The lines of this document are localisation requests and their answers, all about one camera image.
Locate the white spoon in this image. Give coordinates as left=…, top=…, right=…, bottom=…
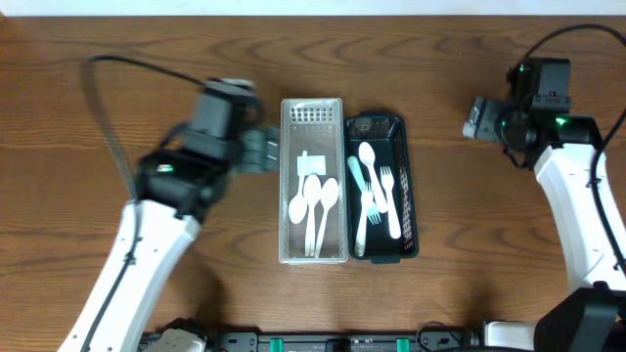
left=358, top=142, right=388, bottom=213
left=314, top=178, right=338, bottom=258
left=303, top=174, right=321, bottom=256

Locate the white spoon handle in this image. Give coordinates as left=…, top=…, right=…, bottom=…
left=289, top=151, right=308, bottom=224

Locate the white fork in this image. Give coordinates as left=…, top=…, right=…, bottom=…
left=354, top=183, right=374, bottom=257
left=380, top=166, right=401, bottom=240

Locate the pale blue plastic fork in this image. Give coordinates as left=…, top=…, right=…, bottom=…
left=347, top=155, right=380, bottom=225

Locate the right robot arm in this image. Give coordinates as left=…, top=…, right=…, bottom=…
left=463, top=58, right=625, bottom=351

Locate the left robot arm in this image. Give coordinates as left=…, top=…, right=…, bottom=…
left=61, top=125, right=280, bottom=352

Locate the white label sticker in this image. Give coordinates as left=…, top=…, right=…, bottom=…
left=297, top=155, right=327, bottom=176

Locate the clear plastic basket tray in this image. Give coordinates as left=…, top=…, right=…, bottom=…
left=279, top=98, right=348, bottom=265

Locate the black plastic basket tray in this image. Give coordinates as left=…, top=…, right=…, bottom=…
left=344, top=111, right=420, bottom=264

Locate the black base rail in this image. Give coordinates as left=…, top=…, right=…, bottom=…
left=139, top=317, right=485, bottom=352

